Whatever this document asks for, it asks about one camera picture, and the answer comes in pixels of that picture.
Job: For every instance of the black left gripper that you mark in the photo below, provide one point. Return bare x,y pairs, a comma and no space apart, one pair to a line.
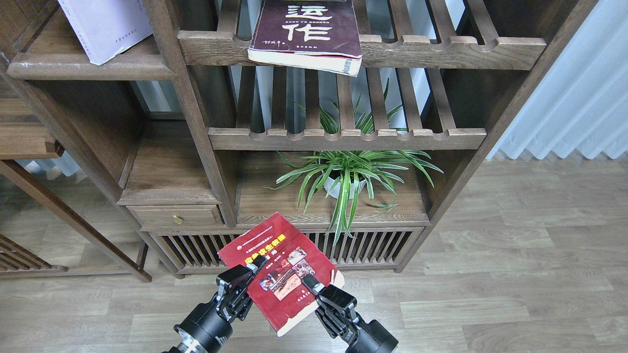
208,327

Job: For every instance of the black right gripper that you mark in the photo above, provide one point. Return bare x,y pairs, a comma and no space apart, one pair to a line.
336,311

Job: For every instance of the red cover book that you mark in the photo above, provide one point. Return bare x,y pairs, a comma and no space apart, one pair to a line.
277,290

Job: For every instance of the maroon book white characters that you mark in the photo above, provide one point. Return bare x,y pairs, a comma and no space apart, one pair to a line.
308,34

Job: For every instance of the white lavender book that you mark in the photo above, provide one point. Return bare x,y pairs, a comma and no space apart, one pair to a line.
106,28

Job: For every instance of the left slatted cabinet door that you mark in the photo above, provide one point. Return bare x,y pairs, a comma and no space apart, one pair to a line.
195,252

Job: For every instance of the slatted cabinet door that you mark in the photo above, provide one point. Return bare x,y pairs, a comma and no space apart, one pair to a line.
369,248
195,252

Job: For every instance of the right slatted cabinet door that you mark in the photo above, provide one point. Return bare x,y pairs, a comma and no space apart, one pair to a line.
369,248

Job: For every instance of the brass drawer knob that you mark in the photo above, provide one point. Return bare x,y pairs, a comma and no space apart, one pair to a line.
177,219

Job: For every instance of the small wooden drawer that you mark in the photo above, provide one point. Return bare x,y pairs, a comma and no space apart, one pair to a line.
159,217

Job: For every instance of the white plant pot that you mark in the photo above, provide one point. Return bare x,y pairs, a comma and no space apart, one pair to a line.
333,186

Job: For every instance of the green spider plant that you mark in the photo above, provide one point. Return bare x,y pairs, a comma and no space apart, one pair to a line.
348,172

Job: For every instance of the dark wooden bookshelf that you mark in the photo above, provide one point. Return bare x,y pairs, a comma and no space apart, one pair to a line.
185,118

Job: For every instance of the white pleated curtain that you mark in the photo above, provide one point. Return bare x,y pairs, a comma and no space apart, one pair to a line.
581,105

